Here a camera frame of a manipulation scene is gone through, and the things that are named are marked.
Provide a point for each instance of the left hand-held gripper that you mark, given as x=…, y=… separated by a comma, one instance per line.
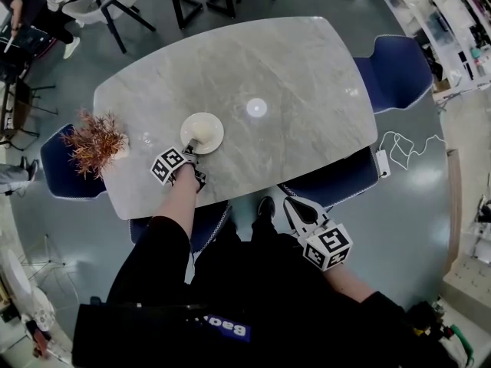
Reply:
x=169, y=165

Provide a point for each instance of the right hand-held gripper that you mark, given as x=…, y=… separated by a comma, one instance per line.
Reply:
x=328, y=247

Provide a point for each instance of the white round plate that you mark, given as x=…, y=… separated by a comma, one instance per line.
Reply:
x=213, y=144

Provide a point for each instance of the person's left forearm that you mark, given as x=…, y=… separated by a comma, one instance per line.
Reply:
x=176, y=201

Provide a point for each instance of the person's right forearm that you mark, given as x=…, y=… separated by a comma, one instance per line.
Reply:
x=347, y=282

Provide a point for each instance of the grey chair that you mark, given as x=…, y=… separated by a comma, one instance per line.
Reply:
x=209, y=224
x=337, y=182

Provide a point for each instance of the grey marble dining table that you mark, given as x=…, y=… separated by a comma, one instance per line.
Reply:
x=287, y=71

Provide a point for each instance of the person's black shoe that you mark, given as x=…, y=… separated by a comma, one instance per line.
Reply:
x=266, y=207

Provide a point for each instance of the person's black clothing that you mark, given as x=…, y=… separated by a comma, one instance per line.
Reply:
x=249, y=290

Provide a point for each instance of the white power strip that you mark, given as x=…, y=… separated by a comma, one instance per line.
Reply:
x=383, y=163

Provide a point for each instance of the dried brown plant in vase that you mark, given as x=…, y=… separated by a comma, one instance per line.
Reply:
x=94, y=144

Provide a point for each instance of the blue shell chair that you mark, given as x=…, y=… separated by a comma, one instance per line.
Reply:
x=395, y=75
x=65, y=167

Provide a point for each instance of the black bag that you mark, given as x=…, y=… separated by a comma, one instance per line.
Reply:
x=424, y=316

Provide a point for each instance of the wooden folding stand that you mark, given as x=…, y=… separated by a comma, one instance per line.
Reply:
x=19, y=109

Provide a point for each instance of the black wheeled cart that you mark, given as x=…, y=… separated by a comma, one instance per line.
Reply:
x=19, y=52

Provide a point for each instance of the white floral stool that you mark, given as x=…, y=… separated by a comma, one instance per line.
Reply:
x=40, y=309

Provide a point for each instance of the white shelf unit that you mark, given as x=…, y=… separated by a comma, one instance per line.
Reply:
x=441, y=21

